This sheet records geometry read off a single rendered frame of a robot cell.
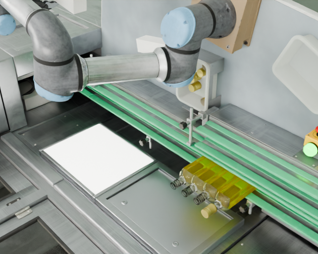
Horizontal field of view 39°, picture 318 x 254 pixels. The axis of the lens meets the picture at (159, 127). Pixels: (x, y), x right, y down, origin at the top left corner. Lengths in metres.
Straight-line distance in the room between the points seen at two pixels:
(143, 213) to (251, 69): 0.67
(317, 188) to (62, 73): 0.85
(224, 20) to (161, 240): 0.78
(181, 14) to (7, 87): 1.05
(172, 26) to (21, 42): 1.06
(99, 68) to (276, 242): 0.88
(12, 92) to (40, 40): 0.92
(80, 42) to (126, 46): 0.24
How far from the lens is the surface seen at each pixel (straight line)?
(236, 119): 1.72
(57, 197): 1.86
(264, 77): 1.67
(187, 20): 1.40
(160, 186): 1.82
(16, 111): 2.25
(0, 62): 2.12
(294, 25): 1.54
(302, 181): 1.50
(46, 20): 1.32
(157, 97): 2.03
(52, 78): 1.33
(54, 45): 1.29
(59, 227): 1.77
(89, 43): 2.34
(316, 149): 1.54
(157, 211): 1.72
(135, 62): 1.42
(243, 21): 1.55
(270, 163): 1.56
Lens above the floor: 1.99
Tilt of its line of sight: 34 degrees down
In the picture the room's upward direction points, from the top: 118 degrees counter-clockwise
